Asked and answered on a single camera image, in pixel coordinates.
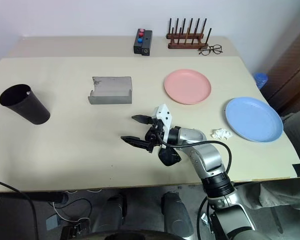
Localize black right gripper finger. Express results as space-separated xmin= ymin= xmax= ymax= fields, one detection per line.
xmin=120 ymin=135 xmax=150 ymax=149
xmin=131 ymin=114 xmax=154 ymax=125

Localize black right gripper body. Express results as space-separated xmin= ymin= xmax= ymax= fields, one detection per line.
xmin=144 ymin=119 xmax=182 ymax=167

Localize grey glasses case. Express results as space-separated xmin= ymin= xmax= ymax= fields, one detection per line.
xmin=87 ymin=75 xmax=133 ymax=106

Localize pink plastic plate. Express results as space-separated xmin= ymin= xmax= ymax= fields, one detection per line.
xmin=164 ymin=69 xmax=212 ymax=105

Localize white tissue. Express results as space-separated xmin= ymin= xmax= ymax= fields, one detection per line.
xmin=210 ymin=127 xmax=233 ymax=140

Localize black framed glasses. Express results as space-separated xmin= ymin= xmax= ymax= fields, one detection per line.
xmin=198 ymin=44 xmax=224 ymax=56

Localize black plastic cup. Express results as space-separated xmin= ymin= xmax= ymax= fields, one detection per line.
xmin=0 ymin=83 xmax=51 ymax=126

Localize black box with coloured buttons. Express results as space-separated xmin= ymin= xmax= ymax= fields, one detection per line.
xmin=133 ymin=28 xmax=147 ymax=55

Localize plain black box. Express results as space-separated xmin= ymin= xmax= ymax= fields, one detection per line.
xmin=140 ymin=29 xmax=154 ymax=57

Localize wooden peg rack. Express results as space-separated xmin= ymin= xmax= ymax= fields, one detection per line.
xmin=165 ymin=17 xmax=213 ymax=50

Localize dark rounded robot torso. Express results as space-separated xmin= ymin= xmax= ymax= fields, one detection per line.
xmin=82 ymin=229 xmax=192 ymax=240

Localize blue plastic plate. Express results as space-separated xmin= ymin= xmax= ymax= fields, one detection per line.
xmin=224 ymin=97 xmax=284 ymax=143

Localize black floor device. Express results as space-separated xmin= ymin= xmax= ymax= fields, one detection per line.
xmin=60 ymin=218 xmax=91 ymax=240

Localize blue water jug cap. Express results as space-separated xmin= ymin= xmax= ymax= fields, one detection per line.
xmin=253 ymin=72 xmax=269 ymax=90

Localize person in grey trousers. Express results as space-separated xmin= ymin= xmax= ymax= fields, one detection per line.
xmin=239 ymin=106 xmax=300 ymax=210

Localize brown wooden cabinet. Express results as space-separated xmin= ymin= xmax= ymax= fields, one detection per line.
xmin=264 ymin=23 xmax=300 ymax=113

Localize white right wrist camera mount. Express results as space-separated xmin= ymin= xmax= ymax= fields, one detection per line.
xmin=153 ymin=103 xmax=174 ymax=147

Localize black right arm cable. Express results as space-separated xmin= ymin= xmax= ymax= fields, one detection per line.
xmin=156 ymin=129 xmax=233 ymax=240

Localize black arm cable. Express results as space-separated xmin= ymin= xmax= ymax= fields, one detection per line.
xmin=0 ymin=176 xmax=40 ymax=240
xmin=156 ymin=129 xmax=233 ymax=240

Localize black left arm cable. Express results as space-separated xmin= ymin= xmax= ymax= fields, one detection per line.
xmin=0 ymin=176 xmax=40 ymax=240

